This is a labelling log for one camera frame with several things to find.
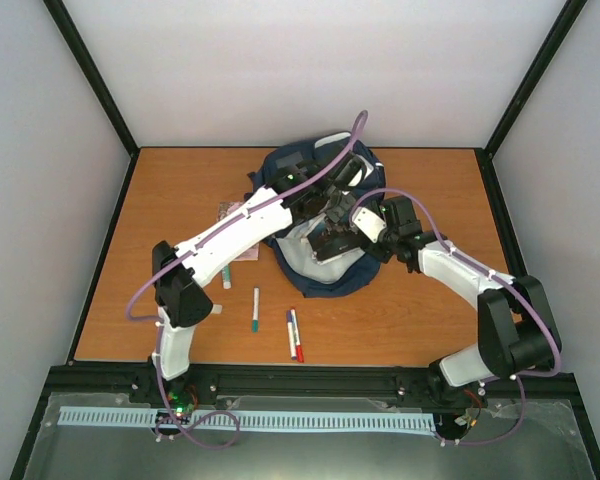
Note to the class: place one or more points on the blue purple marker pen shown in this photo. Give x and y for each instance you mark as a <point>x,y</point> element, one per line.
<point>291,336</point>

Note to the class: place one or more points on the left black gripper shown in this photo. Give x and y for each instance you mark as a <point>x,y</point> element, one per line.
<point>338,215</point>

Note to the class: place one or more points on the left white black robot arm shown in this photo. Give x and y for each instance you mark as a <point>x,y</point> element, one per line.
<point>294,194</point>

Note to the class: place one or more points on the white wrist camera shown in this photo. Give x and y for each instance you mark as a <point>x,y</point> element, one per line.
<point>366,170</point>
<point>372,225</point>

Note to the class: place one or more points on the red marker pen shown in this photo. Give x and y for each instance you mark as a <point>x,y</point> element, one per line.
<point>299,350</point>

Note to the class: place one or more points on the green cap glue stick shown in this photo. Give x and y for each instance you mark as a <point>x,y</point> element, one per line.
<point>226,277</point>

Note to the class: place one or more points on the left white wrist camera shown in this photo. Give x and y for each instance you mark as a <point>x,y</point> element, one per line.
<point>366,170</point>

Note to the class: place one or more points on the teal tip white marker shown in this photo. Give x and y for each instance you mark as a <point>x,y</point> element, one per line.
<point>255,311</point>

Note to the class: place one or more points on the black frame post left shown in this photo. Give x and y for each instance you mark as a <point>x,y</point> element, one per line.
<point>85,61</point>

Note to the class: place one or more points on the dark Wuthering Heights book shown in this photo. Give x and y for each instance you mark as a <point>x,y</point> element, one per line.
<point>329,243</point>

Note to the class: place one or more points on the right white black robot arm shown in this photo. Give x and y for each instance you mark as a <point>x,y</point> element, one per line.
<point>516,330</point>

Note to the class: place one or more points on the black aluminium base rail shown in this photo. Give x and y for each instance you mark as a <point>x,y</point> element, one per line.
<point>209,384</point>

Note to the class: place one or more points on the black frame post right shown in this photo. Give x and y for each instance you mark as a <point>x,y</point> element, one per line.
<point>551,44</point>

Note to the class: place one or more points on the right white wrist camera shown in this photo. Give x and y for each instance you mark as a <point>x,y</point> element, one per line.
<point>372,225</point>

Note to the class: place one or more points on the pink Taming of Shrew book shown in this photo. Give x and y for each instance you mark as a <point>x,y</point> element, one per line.
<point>226,209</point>

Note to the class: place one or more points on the light blue cable duct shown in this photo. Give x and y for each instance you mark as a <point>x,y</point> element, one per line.
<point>252,421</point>

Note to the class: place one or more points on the black frame post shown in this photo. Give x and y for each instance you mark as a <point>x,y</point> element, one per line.
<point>85,61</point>
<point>551,44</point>

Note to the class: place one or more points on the navy blue student backpack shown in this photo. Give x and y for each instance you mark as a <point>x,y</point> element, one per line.
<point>293,164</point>

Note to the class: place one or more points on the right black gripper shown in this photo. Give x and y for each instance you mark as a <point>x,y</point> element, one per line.
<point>376,253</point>

